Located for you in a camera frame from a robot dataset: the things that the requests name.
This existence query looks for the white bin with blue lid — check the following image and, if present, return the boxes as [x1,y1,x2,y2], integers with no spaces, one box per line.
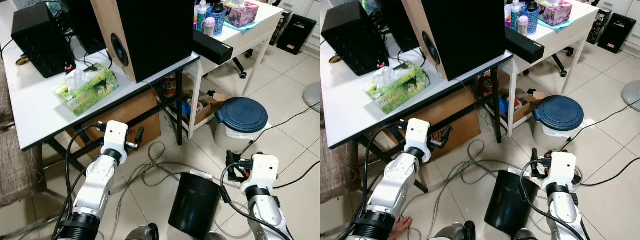
[215,97,269,155]
[531,95,585,151]

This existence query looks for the black plastic rubbish bin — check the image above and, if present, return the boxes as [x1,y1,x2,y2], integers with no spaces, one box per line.
[168,172,222,240]
[484,170,541,237]

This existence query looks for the closed brown cardboard box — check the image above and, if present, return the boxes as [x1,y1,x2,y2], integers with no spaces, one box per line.
[67,90,162,158]
[400,87,482,161]

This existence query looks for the open cardboard box with clutter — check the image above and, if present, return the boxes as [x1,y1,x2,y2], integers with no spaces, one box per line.
[165,74,227,126]
[477,70,546,123]

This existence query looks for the red printed bag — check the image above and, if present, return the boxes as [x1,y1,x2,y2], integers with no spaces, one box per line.
[161,75,178,98]
[477,72,496,96]

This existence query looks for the green printed tissue box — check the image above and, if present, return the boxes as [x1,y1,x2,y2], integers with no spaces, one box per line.
[363,62,432,114]
[52,65,120,117]

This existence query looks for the brown fabric chair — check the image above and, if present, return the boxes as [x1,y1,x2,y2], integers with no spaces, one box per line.
[320,115,348,205]
[0,57,47,209]

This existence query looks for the black office chair base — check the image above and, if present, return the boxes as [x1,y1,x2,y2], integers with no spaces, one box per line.
[550,46,576,78]
[231,47,266,80]

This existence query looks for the robot left leg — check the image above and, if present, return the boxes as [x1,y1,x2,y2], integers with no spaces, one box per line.
[125,223,160,240]
[432,221,477,240]

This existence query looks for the barefoot person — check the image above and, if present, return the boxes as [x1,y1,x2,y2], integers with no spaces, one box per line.
[391,216,414,239]

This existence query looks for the round grey fan base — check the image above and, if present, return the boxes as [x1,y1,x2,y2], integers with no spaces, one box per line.
[302,81,321,112]
[621,80,640,113]

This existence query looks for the large black wooden speaker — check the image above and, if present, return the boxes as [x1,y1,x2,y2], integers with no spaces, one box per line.
[401,0,512,82]
[90,0,201,84]

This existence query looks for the black soundbar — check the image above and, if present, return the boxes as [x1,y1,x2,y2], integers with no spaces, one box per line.
[192,31,234,66]
[504,27,546,64]

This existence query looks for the white desk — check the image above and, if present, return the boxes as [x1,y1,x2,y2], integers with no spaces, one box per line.
[187,0,285,141]
[500,0,601,138]

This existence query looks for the black electronics box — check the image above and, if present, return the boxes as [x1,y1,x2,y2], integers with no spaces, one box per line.
[60,0,108,55]
[372,0,418,51]

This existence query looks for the small black speaker box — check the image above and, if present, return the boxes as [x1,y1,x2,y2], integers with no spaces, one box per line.
[11,1,77,79]
[321,1,388,77]

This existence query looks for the teal cloth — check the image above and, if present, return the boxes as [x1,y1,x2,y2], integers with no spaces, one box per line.
[226,20,261,34]
[539,19,575,32]

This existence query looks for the blue mesh basket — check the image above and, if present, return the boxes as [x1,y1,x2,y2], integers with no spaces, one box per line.
[204,4,227,37]
[520,4,541,35]

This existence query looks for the tall white bottle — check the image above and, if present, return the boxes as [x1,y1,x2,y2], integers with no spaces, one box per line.
[196,0,209,32]
[510,0,522,28]

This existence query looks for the black computer case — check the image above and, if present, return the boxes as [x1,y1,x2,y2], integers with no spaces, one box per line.
[270,10,292,47]
[586,7,613,45]

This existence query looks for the flat black panel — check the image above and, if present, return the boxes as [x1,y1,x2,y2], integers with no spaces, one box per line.
[597,13,637,54]
[276,14,317,56]

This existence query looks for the pink floral box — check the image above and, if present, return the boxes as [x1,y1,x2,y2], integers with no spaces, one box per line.
[223,0,260,27]
[537,0,574,26]

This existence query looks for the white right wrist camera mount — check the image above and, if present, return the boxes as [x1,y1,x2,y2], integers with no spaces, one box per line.
[542,152,579,193]
[241,154,279,197]

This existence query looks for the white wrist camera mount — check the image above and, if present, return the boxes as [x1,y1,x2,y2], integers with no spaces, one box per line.
[542,152,579,193]
[241,154,279,197]
[101,120,130,157]
[404,119,432,151]

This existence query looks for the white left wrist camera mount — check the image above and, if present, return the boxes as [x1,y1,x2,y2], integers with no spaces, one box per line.
[404,119,432,151]
[101,120,130,157]

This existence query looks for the grey floor cable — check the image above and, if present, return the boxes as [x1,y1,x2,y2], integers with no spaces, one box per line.
[415,139,506,240]
[42,141,251,240]

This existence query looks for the short black floor cable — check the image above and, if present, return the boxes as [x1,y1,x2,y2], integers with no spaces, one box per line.
[272,160,321,190]
[579,158,640,188]

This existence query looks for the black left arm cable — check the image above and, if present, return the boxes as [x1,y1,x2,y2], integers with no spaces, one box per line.
[52,122,108,240]
[356,122,408,238]

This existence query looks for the long black floor cable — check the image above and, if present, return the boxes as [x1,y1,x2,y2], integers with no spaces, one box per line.
[561,99,640,152]
[239,102,321,156]

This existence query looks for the grey table with black frame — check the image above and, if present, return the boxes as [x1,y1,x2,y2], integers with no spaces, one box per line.
[320,0,513,193]
[0,0,202,173]

